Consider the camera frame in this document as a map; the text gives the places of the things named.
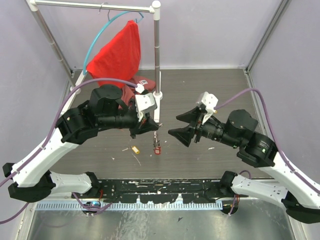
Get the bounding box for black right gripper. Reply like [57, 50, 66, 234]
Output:
[166, 104, 239, 147]

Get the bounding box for keyring with tagged keys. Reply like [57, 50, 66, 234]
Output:
[153, 131, 161, 155]

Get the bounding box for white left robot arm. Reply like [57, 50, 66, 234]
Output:
[2, 84, 159, 203]

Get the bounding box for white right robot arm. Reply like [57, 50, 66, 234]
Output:
[168, 107, 320, 224]

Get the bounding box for dark red crumpled shirt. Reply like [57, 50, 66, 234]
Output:
[121, 75, 156, 107]

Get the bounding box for bright red shirt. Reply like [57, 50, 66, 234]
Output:
[86, 20, 141, 81]

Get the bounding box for teal clothes hanger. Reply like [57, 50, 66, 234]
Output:
[81, 11, 133, 75]

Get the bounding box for silver white clothes rack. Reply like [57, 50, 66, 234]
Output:
[24, 0, 164, 123]

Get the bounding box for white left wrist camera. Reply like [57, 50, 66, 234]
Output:
[134, 83, 158, 122]

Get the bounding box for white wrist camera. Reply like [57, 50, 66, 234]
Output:
[134, 83, 158, 122]
[196, 91, 219, 125]

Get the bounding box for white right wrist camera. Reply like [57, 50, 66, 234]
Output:
[196, 91, 219, 125]

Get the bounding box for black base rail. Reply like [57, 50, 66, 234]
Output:
[76, 178, 234, 204]

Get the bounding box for grey slotted cable duct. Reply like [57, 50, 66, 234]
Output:
[35, 200, 223, 211]

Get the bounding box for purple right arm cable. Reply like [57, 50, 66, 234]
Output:
[214, 87, 320, 195]

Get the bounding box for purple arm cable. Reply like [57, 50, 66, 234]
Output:
[0, 77, 141, 225]
[214, 87, 320, 195]

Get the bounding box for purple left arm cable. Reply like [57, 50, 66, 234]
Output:
[0, 77, 141, 225]

